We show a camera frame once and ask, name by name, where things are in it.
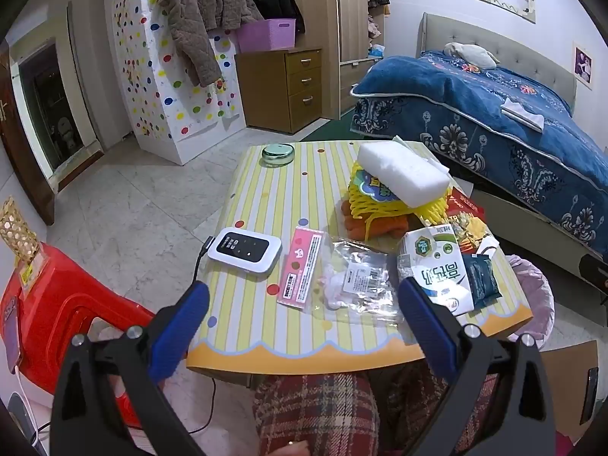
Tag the bin with pink liner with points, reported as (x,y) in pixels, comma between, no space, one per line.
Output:
(532,289)

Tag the grey white cloth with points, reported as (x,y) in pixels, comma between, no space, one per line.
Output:
(470,54)

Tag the white green milk carton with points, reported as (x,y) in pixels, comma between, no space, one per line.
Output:
(441,275)

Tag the dark blue packet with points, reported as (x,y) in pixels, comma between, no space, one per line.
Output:
(479,278)

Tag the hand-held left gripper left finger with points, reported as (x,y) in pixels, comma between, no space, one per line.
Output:
(178,327)

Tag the wooden wardrobe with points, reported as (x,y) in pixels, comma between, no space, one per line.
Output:
(351,9)

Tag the purple plastic basket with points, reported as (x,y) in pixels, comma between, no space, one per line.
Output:
(266,35)

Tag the round green metal tin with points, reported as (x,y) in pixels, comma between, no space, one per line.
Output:
(278,154)

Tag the brown quilted jacket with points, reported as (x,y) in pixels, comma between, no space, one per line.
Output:
(199,9)

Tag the black flat device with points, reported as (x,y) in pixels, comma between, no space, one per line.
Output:
(593,389)

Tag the clear plastic bag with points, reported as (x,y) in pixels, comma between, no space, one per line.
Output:
(361,275)

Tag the small wall picture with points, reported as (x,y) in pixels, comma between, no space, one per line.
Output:
(583,66)

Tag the bed with blue blanket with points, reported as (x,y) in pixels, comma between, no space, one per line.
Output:
(475,104)

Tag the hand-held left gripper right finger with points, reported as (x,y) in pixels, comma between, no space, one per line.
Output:
(427,327)

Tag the wooden drawer cabinet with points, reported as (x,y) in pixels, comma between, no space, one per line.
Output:
(304,85)

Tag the brown cardboard box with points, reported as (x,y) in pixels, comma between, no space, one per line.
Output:
(565,380)

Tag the pink label packet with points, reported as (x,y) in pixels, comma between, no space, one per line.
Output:
(301,266)

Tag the gold honeycomb box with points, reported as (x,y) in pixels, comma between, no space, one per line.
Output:
(19,232)

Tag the red plastic stool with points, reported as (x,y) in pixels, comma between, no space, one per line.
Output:
(57,304)

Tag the white folded paper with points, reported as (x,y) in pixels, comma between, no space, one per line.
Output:
(522,114)

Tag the person's plaid pants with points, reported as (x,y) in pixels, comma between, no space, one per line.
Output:
(323,413)

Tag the green floor rug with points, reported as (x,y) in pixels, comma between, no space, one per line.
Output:
(332,130)

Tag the grey upholstered bed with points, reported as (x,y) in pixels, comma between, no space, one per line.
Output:
(522,47)

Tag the orange knit glove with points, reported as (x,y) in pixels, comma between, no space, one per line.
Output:
(380,228)

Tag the white mobile router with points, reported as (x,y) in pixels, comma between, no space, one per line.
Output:
(244,249)

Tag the white foam block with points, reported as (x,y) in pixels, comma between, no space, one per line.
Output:
(403,173)

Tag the yellow foam fruit net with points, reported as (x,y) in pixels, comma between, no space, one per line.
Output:
(361,206)

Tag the polka dot white cabinet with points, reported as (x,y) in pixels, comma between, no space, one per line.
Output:
(156,104)

